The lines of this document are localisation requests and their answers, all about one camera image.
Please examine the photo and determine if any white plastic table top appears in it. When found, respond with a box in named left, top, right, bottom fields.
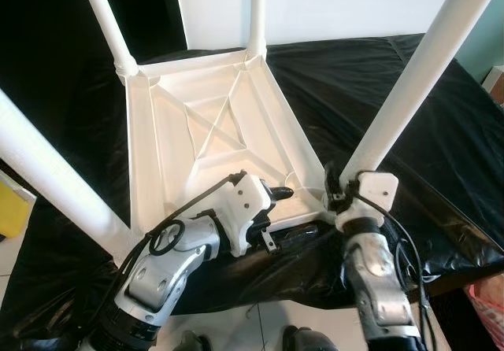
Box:
left=124, top=46, right=347, bottom=238

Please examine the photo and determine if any white plastic table leg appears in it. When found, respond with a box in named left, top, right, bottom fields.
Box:
left=79, top=0, right=141, bottom=80
left=248, top=0, right=269, bottom=59
left=344, top=0, right=504, bottom=175
left=0, top=90, right=143, bottom=265

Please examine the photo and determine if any black plastic table cover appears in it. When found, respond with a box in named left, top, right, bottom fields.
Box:
left=0, top=35, right=504, bottom=344

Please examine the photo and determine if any grey right robot foot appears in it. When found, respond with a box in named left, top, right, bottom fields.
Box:
left=282, top=327, right=335, bottom=351

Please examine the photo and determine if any brown wooden cabinet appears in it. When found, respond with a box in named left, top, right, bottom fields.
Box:
left=482, top=66, right=504, bottom=104

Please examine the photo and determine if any pink shopping bag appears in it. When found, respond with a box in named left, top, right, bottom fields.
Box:
left=469, top=280, right=504, bottom=351

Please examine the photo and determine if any yellow waste bin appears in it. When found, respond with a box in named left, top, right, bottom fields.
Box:
left=0, top=178, right=36, bottom=238

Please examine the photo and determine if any black door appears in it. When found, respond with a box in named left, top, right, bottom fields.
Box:
left=0, top=0, right=186, bottom=92

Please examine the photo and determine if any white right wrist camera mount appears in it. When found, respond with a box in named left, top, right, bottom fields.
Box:
left=337, top=172, right=400, bottom=230

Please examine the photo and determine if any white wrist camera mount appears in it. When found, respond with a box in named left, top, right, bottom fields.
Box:
left=337, top=172, right=400, bottom=230
left=213, top=172, right=272, bottom=256

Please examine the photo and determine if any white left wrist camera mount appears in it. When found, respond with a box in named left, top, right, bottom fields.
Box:
left=213, top=172, right=272, bottom=256

